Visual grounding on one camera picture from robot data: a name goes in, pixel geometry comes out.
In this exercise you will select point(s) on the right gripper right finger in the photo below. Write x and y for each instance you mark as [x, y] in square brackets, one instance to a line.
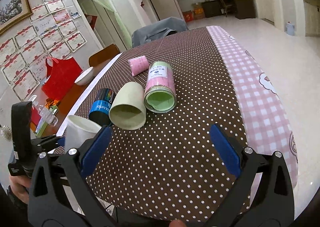
[273, 204]

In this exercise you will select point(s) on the wooden chair far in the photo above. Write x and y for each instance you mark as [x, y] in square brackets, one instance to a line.
[103, 55]

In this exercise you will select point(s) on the brown polka dot tablecloth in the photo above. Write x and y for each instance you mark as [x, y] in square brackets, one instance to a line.
[169, 168]

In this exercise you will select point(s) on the white ceramic bowl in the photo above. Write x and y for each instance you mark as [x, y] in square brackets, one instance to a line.
[85, 77]

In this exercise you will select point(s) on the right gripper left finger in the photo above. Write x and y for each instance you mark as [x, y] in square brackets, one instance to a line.
[59, 194]

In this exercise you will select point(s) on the white refrigerator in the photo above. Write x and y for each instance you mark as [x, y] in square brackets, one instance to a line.
[166, 9]

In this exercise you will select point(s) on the red packet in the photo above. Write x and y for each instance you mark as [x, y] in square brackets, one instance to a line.
[35, 117]

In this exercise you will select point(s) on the grey covered chair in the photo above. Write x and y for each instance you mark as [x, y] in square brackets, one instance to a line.
[158, 30]

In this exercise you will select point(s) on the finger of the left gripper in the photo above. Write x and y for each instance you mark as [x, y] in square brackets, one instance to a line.
[46, 144]

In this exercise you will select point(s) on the pink checked cloth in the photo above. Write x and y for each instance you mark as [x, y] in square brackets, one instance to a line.
[266, 123]

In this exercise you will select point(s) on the clear spray bottle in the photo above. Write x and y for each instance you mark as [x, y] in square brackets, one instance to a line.
[43, 112]

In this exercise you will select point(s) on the pink green labelled jar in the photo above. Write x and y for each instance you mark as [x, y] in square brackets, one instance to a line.
[160, 92]

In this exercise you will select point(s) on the white paper cup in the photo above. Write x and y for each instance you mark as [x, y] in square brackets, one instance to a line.
[78, 130]

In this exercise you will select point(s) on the framed blossom painting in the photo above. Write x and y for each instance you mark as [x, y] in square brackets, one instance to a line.
[13, 12]

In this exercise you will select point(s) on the red bag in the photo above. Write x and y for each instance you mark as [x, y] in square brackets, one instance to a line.
[61, 75]

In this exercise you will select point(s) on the wall certificates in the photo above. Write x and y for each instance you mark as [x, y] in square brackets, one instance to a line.
[50, 31]

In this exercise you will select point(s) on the green tray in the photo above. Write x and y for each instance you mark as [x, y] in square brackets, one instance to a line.
[39, 129]

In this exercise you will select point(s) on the small pink cup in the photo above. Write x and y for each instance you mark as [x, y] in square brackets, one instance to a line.
[138, 65]

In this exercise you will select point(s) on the round wall hanger ornament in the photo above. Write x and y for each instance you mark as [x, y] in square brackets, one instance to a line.
[6, 133]

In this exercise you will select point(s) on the orange cardboard boxes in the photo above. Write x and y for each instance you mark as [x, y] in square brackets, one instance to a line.
[195, 14]

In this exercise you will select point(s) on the person's right hand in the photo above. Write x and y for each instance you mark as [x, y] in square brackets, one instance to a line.
[177, 223]

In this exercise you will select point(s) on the dark wooden desk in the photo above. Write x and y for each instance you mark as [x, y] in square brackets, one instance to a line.
[243, 9]

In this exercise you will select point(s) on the dark low cabinet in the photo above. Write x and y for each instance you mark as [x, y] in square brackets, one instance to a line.
[211, 8]

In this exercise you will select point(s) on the person's left hand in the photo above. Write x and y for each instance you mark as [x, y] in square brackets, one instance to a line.
[19, 186]

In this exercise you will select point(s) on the blue black can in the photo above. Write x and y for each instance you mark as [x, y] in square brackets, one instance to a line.
[100, 109]

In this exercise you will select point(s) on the light blue bin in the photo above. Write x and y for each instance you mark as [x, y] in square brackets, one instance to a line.
[290, 28]

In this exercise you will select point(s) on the pale green cup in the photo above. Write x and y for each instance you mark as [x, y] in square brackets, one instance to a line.
[128, 111]

